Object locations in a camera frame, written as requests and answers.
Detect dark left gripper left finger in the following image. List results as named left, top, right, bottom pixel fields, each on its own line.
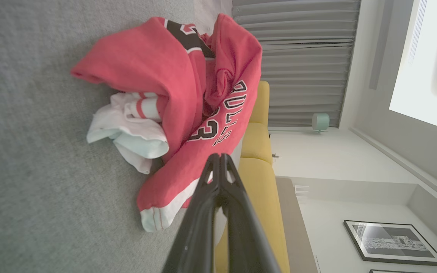
left=161, top=153, right=221, bottom=273

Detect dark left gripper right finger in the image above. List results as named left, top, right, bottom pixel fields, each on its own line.
left=220, top=153, right=282, bottom=273

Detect red basketball shorts white trim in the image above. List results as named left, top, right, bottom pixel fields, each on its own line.
left=137, top=13, right=263, bottom=232

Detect red basketball jersey white sleeves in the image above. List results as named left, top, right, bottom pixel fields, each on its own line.
left=70, top=16, right=216, bottom=175

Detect yellow upholstered sofa cushion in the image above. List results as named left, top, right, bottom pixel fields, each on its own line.
left=214, top=80, right=291, bottom=273

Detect mint green table lamp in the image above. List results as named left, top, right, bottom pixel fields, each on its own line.
left=312, top=113, right=330, bottom=134

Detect grey pleated curtain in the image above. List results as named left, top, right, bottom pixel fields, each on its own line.
left=232, top=0, right=362, bottom=128

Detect large grey sofa seat cushion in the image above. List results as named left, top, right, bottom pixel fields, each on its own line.
left=0, top=0, right=241, bottom=273

